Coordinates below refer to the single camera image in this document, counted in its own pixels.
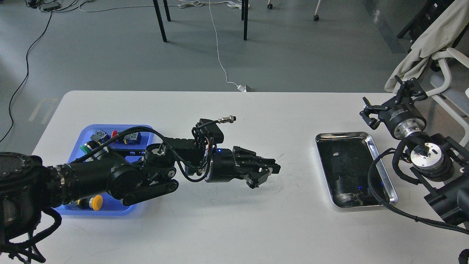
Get silver metal tray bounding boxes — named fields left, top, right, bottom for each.
left=315, top=132, right=398, bottom=209

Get black table leg left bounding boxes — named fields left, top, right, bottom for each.
left=152, top=0, right=171, bottom=43

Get black table leg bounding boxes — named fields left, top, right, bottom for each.
left=152, top=0, right=171, bottom=43
left=241, top=0, right=249, bottom=41

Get white power cable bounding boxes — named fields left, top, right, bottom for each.
left=178, top=0, right=254, bottom=92

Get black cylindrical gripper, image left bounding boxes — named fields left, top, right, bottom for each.
left=204, top=146, right=281, bottom=189

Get green push button switch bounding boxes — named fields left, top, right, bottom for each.
left=80, top=129, right=110, bottom=154

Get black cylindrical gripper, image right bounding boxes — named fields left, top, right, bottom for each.
left=359, top=75, right=428, bottom=140

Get red push button switch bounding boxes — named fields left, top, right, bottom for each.
left=111, top=130, right=142, bottom=145

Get beige cloth on chair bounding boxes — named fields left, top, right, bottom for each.
left=385, top=0, right=469, bottom=93

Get blue plastic tray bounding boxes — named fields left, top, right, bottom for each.
left=55, top=124, right=154, bottom=217

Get black floor cable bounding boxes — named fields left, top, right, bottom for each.
left=0, top=0, right=88, bottom=143

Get yellow push button switch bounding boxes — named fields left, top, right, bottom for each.
left=72, top=194, right=103, bottom=212

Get black table leg right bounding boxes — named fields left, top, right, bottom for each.
left=241, top=0, right=249, bottom=41

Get black robot arm, image left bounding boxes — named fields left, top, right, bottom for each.
left=0, top=115, right=280, bottom=264

